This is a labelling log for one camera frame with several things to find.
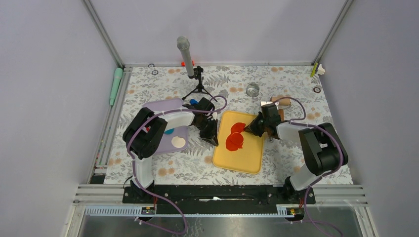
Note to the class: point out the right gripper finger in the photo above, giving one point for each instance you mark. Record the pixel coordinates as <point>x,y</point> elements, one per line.
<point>258,131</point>
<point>256,123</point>

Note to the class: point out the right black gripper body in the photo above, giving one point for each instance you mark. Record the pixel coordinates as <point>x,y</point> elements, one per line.
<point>267,124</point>

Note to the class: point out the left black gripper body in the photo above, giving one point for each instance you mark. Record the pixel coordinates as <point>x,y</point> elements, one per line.
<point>197,126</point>

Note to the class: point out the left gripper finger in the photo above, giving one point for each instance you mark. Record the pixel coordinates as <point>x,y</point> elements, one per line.
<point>207,130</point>
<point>212,132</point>

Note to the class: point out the metal dough scraper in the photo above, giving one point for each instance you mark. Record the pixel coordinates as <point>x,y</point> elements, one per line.
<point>270,104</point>

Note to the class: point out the red dough ball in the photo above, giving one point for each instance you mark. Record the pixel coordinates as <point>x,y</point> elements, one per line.
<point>235,140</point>

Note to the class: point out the wooden dough roller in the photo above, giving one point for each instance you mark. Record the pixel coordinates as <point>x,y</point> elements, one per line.
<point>279,101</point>

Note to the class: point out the yellow tray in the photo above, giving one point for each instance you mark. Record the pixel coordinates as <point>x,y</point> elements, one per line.
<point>249,158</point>

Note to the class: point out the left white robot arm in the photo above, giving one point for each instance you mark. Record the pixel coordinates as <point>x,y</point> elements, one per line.
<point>145,132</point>

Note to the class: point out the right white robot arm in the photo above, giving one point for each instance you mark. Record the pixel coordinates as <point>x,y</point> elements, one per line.
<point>322,149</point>

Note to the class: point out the small blue dough piece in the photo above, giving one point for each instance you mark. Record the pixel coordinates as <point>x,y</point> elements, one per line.
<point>193,101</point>

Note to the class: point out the flat blue dough disc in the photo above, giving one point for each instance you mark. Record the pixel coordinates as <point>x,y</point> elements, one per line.
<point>168,132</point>

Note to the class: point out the flat white dough disc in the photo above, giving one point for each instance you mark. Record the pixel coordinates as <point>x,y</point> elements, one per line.
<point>178,142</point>

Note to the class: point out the purple tray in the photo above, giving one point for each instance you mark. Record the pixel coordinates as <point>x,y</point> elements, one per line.
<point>165,145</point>

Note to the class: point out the black mini tripod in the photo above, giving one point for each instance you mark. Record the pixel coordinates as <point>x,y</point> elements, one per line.
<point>200,89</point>

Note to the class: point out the white corner clip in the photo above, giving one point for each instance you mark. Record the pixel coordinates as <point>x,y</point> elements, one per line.
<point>317,69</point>

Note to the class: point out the grey microphone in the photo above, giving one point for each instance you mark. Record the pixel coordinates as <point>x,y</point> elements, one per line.
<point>183,45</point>

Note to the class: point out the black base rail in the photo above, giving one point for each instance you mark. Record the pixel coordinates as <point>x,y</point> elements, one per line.
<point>217,199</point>

